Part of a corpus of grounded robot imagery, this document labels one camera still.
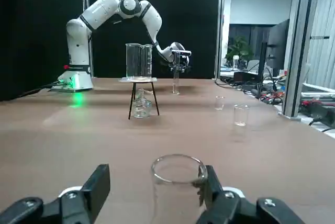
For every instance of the black computer monitor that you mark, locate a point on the black computer monitor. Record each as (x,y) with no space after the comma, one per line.
(277,46)

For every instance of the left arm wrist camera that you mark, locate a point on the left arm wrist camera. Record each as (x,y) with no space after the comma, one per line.
(183,52)

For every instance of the green potted plant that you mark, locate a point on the green potted plant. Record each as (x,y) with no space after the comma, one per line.
(240,48)

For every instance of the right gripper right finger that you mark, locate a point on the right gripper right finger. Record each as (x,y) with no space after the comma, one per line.
(225,208)

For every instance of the tripod stand with mesh plate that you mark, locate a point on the tripod stand with mesh plate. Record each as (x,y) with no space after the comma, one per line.
(136,80)

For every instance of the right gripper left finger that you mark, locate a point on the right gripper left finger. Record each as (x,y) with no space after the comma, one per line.
(73,205)

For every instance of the small glass beaker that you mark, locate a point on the small glass beaker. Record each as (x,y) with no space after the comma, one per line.
(240,116)
(219,103)

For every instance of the large glass beaker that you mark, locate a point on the large glass beaker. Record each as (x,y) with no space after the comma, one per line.
(138,61)

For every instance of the clear plastic bottle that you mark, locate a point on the clear plastic bottle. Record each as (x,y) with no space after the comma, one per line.
(235,61)

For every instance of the glass conical flask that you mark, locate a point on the glass conical flask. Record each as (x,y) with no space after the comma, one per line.
(178,197)

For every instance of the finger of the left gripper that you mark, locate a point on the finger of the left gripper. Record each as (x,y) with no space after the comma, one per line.
(187,69)
(170,68)

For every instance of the aluminium camera post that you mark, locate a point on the aluminium camera post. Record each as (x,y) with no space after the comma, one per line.
(298,51)

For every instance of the glass alcohol lamp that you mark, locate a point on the glass alcohol lamp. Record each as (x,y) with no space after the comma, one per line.
(142,109)

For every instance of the glass graduated cylinder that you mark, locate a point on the glass graduated cylinder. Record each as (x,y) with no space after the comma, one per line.
(176,85)

